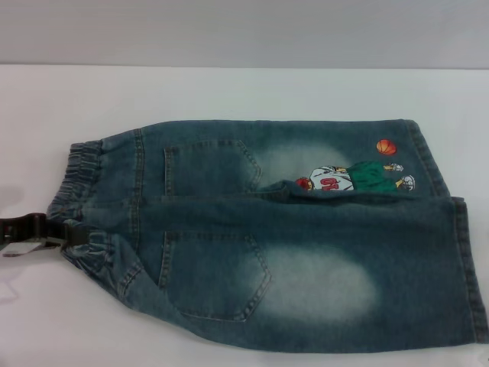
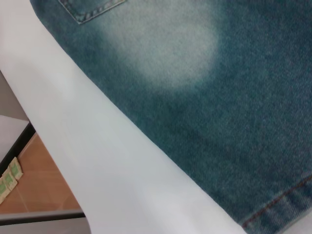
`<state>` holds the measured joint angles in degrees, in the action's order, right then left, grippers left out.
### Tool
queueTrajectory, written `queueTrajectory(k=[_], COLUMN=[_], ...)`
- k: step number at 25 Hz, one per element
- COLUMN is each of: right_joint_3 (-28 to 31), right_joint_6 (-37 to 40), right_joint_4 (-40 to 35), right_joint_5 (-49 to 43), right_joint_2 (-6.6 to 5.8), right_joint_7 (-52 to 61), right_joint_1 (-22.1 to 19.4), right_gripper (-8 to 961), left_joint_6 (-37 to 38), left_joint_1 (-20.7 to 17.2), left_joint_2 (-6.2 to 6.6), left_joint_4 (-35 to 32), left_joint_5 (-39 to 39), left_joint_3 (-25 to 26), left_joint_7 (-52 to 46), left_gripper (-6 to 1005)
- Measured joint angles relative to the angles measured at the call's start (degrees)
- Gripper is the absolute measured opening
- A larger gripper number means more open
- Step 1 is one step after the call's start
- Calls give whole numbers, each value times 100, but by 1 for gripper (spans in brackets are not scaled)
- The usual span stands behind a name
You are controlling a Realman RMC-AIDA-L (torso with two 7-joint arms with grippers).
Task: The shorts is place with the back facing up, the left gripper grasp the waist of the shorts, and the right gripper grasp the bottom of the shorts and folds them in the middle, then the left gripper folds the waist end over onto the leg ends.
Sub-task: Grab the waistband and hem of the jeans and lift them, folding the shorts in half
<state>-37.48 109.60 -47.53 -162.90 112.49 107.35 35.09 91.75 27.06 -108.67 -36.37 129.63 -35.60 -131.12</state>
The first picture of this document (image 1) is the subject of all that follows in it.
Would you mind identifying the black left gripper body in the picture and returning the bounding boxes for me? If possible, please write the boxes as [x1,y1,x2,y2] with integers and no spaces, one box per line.
[0,213,47,258]

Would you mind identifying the blue denim shorts with cartoon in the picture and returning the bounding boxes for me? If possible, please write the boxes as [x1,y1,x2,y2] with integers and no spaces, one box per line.
[47,118,489,344]

